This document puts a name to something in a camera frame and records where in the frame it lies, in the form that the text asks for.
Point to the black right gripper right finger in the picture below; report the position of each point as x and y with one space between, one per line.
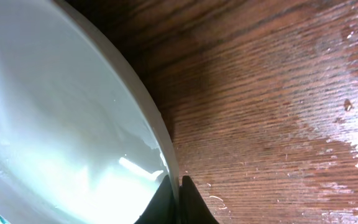
193 209

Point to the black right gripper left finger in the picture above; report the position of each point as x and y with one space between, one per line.
162 207

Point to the pale green large plate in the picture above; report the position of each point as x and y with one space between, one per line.
81 139

